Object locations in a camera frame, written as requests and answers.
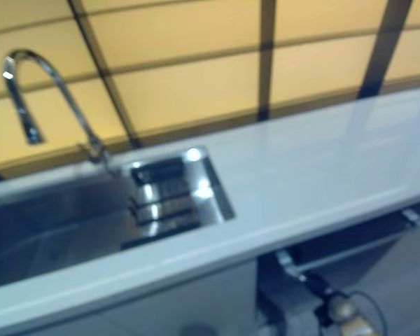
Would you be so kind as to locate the dark robot right hand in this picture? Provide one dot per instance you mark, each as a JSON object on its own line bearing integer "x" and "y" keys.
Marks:
{"x": 318, "y": 287}

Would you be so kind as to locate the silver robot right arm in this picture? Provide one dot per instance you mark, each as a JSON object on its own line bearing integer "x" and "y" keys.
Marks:
{"x": 346, "y": 316}

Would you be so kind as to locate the open dishwasher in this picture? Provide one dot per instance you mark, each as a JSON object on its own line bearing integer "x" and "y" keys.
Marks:
{"x": 336, "y": 255}

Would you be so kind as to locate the white kitchen cabinet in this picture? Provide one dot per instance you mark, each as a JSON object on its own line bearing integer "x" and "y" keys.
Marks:
{"x": 161, "y": 304}

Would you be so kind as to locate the dark metal sink drying rack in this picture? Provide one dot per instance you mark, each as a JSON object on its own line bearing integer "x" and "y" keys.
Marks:
{"x": 161, "y": 199}

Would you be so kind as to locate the stainless steel sink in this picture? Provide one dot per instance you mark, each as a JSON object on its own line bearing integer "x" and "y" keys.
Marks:
{"x": 73, "y": 224}

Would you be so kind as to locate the chrome gooseneck faucet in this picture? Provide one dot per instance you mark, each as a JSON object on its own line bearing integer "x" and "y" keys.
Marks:
{"x": 24, "y": 105}

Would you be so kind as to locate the dark window frame grid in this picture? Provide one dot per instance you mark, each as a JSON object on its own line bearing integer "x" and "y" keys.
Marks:
{"x": 266, "y": 59}

